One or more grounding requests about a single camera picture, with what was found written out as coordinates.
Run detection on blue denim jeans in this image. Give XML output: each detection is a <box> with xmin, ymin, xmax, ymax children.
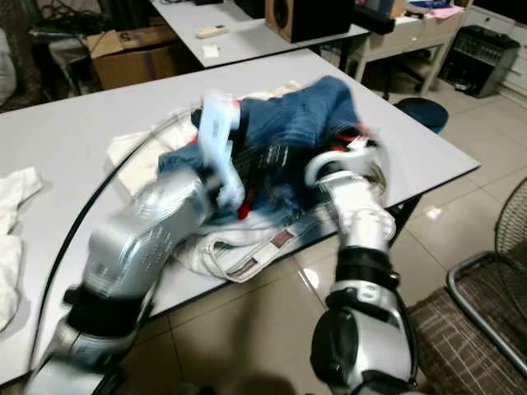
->
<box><xmin>156</xmin><ymin>76</ymin><xmax>368</xmax><ymax>225</ymax></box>

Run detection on white crumpled shirt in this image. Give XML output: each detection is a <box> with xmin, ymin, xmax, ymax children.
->
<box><xmin>0</xmin><ymin>167</ymin><xmax>44</xmax><ymax>332</ymax></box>

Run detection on grey table black legs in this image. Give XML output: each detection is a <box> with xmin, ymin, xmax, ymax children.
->
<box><xmin>0</xmin><ymin>48</ymin><xmax>481</xmax><ymax>384</ymax></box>

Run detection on white pillow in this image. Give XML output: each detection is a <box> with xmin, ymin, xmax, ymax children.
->
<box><xmin>0</xmin><ymin>29</ymin><xmax>18</xmax><ymax>105</ymax></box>

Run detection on open brown cardboard box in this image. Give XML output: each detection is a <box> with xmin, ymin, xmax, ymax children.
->
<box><xmin>86</xmin><ymin>27</ymin><xmax>183</xmax><ymax>92</ymax></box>

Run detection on white jeans brown patch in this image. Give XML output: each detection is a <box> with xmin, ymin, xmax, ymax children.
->
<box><xmin>173</xmin><ymin>202</ymin><xmax>388</xmax><ymax>286</ymax></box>

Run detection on white remote control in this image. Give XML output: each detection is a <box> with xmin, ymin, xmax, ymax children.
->
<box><xmin>196</xmin><ymin>25</ymin><xmax>230</xmax><ymax>40</ymax></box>

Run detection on grey side table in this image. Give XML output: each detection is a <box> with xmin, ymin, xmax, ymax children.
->
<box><xmin>150</xmin><ymin>0</ymin><xmax>370</xmax><ymax>69</ymax></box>

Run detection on brown wooden speaker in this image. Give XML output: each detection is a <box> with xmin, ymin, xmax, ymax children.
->
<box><xmin>265</xmin><ymin>0</ymin><xmax>356</xmax><ymax>44</ymax></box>

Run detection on black device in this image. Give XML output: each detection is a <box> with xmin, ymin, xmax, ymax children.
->
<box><xmin>354</xmin><ymin>7</ymin><xmax>397</xmax><ymax>35</ymax></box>

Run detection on round blue stool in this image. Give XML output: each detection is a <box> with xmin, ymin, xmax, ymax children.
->
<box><xmin>394</xmin><ymin>97</ymin><xmax>448</xmax><ymax>135</ymax></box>

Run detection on white desk with drawers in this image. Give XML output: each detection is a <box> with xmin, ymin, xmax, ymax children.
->
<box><xmin>350</xmin><ymin>4</ymin><xmax>471</xmax><ymax>96</ymax></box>

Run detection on pink cloth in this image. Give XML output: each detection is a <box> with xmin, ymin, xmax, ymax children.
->
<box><xmin>408</xmin><ymin>2</ymin><xmax>467</xmax><ymax>20</ymax></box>

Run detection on black amplifier case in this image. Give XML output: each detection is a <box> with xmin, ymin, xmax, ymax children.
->
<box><xmin>438</xmin><ymin>25</ymin><xmax>522</xmax><ymax>100</ymax></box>

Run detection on grey standing fan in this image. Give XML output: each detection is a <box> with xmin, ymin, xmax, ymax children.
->
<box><xmin>494</xmin><ymin>177</ymin><xmax>527</xmax><ymax>253</ymax></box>

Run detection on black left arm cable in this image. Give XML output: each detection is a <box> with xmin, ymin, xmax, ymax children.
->
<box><xmin>35</xmin><ymin>109</ymin><xmax>207</xmax><ymax>373</ymax></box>

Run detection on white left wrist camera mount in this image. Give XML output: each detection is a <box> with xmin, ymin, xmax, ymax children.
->
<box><xmin>198</xmin><ymin>91</ymin><xmax>249</xmax><ymax>211</ymax></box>

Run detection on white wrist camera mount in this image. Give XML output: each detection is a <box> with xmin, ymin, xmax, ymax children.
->
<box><xmin>198</xmin><ymin>91</ymin><xmax>249</xmax><ymax>211</ymax></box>
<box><xmin>303</xmin><ymin>136</ymin><xmax>385</xmax><ymax>187</ymax></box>

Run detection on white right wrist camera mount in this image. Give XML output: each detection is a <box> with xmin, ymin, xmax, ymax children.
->
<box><xmin>303</xmin><ymin>136</ymin><xmax>385</xmax><ymax>187</ymax></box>

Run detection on brown checked chair metal frame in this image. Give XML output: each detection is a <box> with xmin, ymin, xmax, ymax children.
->
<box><xmin>408</xmin><ymin>251</ymin><xmax>527</xmax><ymax>395</ymax></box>

